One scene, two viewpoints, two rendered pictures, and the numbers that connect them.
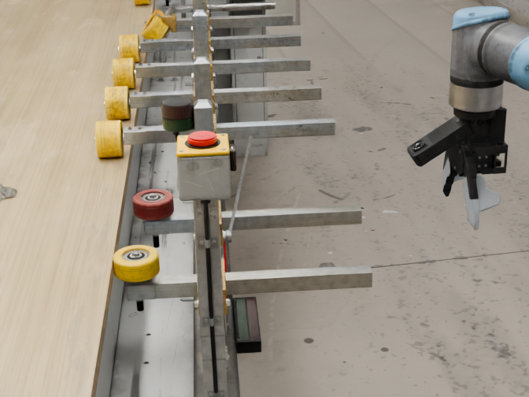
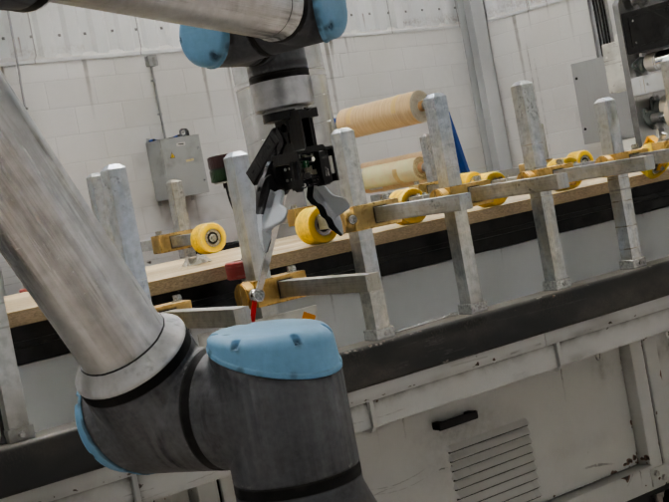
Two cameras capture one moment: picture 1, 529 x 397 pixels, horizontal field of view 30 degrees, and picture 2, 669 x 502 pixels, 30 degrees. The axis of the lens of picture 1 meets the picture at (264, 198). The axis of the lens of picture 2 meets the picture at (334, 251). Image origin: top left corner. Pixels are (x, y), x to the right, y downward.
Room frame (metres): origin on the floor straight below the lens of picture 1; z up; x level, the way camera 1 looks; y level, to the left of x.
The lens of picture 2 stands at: (0.68, -1.97, 1.02)
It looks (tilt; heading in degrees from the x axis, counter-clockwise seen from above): 3 degrees down; 59
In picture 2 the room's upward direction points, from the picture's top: 11 degrees counter-clockwise
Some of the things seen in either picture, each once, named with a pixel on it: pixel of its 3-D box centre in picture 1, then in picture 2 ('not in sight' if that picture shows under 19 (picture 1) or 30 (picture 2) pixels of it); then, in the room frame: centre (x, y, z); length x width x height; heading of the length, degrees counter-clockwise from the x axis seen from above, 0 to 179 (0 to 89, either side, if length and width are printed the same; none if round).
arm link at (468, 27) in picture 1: (479, 45); (271, 39); (1.60, -0.37, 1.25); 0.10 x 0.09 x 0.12; 26
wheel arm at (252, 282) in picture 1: (249, 283); (180, 320); (1.55, 0.03, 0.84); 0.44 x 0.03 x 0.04; 93
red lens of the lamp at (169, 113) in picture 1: (177, 108); (223, 161); (1.75, 0.16, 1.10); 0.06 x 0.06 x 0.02
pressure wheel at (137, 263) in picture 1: (138, 281); not in sight; (1.54, 0.23, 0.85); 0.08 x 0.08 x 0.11
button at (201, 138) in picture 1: (202, 141); not in sight; (1.25, 0.08, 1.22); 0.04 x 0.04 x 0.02
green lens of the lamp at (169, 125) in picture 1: (178, 120); (225, 174); (1.75, 0.16, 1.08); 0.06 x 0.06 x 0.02
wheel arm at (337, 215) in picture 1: (253, 220); (304, 287); (1.80, 0.02, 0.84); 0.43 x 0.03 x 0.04; 93
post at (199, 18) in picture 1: (204, 109); (454, 206); (2.25, 0.14, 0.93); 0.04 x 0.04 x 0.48; 3
